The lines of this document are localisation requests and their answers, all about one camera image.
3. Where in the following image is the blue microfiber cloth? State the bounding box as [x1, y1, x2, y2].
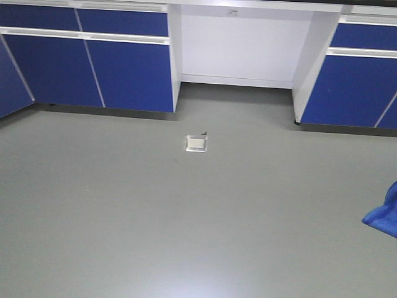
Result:
[362, 182, 396, 238]

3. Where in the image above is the blue base cabinet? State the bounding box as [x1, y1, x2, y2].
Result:
[292, 4, 396, 129]
[1, 1, 182, 117]

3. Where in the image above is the silver floor outlet box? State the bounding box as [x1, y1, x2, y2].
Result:
[185, 132, 208, 153]

